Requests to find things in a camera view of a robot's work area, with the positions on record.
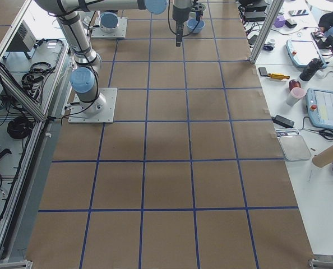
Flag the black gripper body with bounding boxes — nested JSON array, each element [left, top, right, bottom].
[[172, 0, 193, 27]]

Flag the blue bowl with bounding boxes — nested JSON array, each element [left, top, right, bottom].
[[187, 18, 205, 34]]

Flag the purple box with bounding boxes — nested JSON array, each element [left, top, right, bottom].
[[274, 15, 286, 28]]

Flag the black phone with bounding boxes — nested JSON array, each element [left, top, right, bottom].
[[258, 67, 269, 77]]

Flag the yellow tool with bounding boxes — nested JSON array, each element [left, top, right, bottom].
[[268, 73, 290, 80]]

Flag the far teach pendant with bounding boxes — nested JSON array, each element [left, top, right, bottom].
[[285, 39, 327, 69]]

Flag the teach pendant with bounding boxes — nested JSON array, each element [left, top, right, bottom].
[[285, 39, 327, 69], [306, 88, 333, 130]]

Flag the dark red jar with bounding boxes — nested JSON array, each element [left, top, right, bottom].
[[289, 79, 301, 91]]

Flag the white cup pink lid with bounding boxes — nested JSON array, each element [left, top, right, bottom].
[[286, 87, 306, 106]]

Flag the black bottle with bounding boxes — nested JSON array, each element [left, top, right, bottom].
[[299, 58, 323, 81]]

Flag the black power adapter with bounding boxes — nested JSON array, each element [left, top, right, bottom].
[[271, 115, 294, 128]]

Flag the brown table mat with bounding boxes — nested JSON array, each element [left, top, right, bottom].
[[26, 1, 312, 268]]

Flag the grey control box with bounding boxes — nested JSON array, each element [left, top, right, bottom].
[[6, 20, 36, 59]]

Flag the near teach pendant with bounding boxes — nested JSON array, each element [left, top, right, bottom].
[[306, 88, 333, 130]]

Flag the metal tray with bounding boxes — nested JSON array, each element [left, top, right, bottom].
[[275, 128, 311, 162]]

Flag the black scissors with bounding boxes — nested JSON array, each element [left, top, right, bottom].
[[312, 129, 333, 141]]

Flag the cardboard tube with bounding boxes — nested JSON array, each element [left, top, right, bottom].
[[312, 145, 333, 168]]

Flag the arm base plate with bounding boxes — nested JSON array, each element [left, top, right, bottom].
[[68, 87, 118, 124], [91, 17, 128, 39]]

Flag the aluminium frame post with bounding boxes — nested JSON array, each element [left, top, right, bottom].
[[249, 0, 284, 64]]

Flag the coiled black cable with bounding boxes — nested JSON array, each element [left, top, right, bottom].
[[7, 115, 34, 140]]

